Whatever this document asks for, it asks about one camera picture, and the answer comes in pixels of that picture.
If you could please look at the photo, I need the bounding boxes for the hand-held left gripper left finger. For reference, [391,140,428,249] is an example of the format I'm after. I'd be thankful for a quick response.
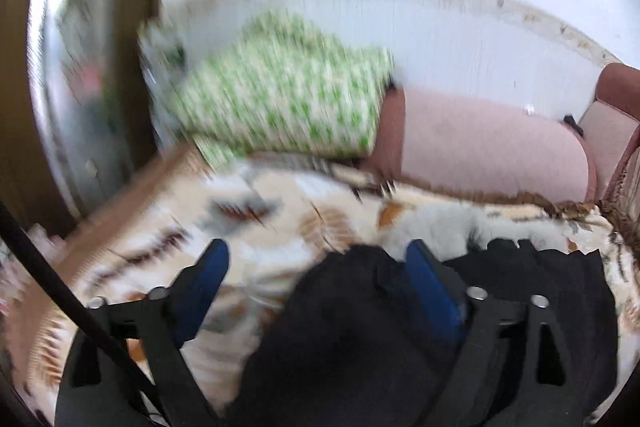
[54,238,232,427]

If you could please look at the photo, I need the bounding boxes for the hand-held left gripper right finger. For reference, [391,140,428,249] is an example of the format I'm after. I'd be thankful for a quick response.
[404,239,601,427]

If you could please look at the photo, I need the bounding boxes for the black coat with grey fur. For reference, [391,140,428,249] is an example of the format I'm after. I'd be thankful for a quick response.
[225,202,622,427]

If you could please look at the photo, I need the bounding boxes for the leaf print blanket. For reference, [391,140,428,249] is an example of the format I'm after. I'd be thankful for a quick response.
[10,152,640,427]

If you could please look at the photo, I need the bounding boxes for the pink sofa backrest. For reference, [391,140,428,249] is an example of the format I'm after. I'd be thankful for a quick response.
[362,86,598,202]
[577,63,640,202]

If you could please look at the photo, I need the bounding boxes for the green white patterned pillow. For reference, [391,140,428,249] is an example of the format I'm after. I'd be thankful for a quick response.
[172,9,398,170]

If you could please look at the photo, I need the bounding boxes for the small black object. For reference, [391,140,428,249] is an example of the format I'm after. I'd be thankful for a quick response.
[562,114,586,138]

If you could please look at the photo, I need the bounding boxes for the striped floral sofa cover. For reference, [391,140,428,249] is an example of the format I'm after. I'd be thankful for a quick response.
[602,146,640,238]

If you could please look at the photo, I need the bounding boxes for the thick black cable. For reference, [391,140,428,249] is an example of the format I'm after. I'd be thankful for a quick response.
[0,201,168,413]

